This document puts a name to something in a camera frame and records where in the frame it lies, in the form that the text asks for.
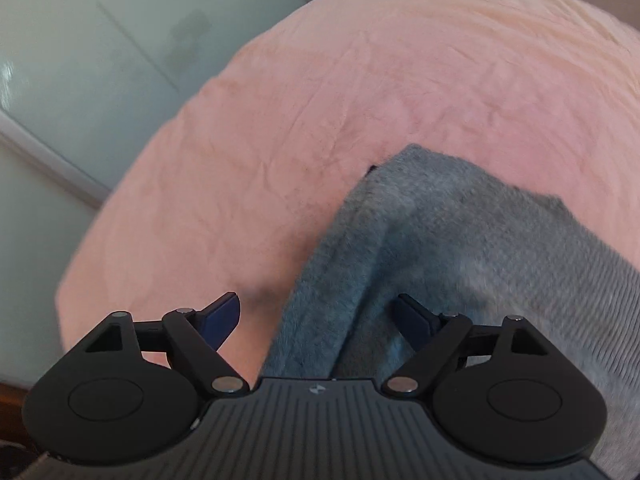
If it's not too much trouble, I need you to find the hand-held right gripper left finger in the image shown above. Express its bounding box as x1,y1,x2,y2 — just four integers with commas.
85,291,251,397

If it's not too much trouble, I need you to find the bed with pink sheet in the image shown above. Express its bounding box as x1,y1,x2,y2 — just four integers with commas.
54,0,640,392

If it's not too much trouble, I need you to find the grey knit sweater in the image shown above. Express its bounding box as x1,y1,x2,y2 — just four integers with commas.
261,143,640,480

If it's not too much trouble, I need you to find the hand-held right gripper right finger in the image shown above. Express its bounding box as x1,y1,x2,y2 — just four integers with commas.
382,293,555,396

